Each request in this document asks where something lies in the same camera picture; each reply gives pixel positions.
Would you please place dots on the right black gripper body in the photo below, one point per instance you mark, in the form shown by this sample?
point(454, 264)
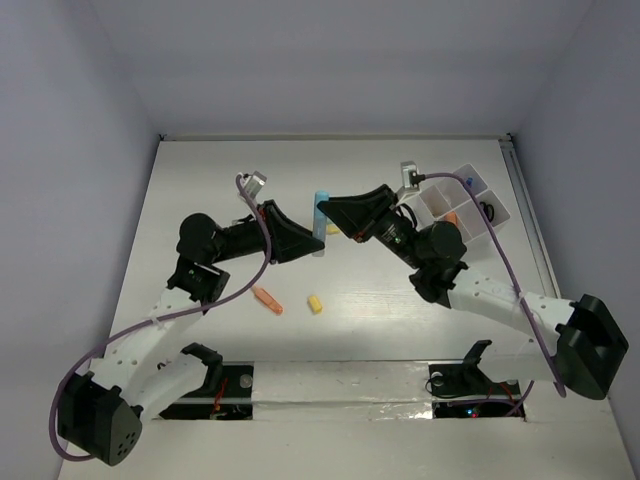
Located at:
point(396, 235)

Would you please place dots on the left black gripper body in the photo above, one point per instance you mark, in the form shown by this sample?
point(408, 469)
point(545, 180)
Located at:
point(239, 239)

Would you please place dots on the blue highlighter pen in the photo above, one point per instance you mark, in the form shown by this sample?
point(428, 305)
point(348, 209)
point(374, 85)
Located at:
point(319, 218)

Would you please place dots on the grey orange-tipped marker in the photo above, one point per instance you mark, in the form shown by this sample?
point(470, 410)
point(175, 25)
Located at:
point(452, 218)

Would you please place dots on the yellow pen cap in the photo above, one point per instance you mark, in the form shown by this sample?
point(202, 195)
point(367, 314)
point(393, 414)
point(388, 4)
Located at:
point(315, 304)

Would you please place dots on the black scissors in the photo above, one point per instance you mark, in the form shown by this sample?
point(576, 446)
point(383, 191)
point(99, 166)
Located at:
point(488, 210)

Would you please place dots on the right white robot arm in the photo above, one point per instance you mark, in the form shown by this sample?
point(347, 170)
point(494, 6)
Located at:
point(580, 341)

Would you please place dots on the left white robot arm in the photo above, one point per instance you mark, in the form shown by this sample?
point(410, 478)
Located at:
point(142, 371)

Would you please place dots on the orange highlighter pen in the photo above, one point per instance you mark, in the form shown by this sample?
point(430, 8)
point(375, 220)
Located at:
point(267, 300)

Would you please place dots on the white four-compartment organizer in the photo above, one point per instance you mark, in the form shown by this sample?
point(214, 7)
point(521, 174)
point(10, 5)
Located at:
point(438, 197)

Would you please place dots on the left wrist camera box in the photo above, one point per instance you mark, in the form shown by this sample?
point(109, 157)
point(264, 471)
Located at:
point(252, 183)

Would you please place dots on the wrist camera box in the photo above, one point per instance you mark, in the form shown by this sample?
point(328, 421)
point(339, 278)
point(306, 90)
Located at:
point(252, 183)
point(409, 180)

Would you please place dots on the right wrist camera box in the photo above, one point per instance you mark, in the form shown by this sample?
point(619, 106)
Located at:
point(409, 180)

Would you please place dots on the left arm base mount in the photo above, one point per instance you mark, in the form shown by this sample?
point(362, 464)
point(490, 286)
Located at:
point(230, 400)

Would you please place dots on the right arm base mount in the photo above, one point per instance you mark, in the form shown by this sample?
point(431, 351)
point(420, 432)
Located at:
point(460, 390)

